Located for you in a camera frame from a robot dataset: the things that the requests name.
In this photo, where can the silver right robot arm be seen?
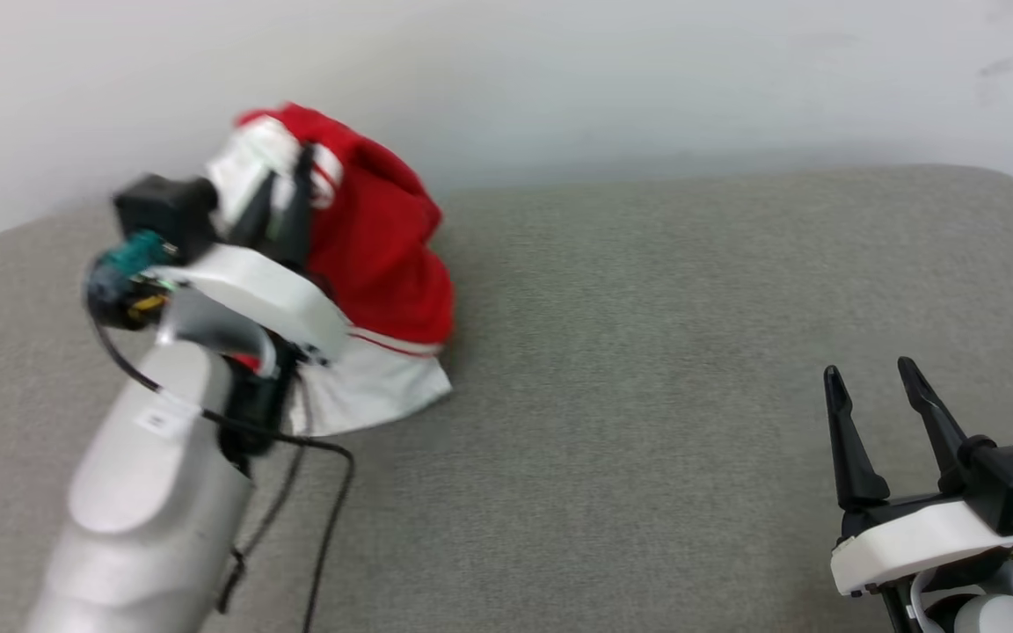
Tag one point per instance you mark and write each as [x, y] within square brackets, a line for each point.
[994, 611]

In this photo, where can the teal left camera plug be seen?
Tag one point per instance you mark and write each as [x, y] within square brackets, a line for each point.
[133, 253]

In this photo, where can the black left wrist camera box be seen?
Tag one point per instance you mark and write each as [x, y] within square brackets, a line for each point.
[163, 211]

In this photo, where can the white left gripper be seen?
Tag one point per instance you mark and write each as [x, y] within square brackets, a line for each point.
[269, 294]

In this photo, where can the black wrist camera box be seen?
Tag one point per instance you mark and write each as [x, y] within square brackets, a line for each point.
[163, 211]
[1012, 479]

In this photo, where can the red and white sports jersey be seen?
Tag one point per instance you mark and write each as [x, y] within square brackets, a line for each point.
[379, 251]

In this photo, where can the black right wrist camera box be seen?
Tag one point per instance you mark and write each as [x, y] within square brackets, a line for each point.
[1012, 479]

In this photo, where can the grey fabric sofa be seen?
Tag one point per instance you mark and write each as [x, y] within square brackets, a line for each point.
[647, 352]

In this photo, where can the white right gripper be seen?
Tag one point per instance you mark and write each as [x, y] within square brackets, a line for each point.
[920, 536]

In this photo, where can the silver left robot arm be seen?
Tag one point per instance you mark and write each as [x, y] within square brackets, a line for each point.
[150, 492]

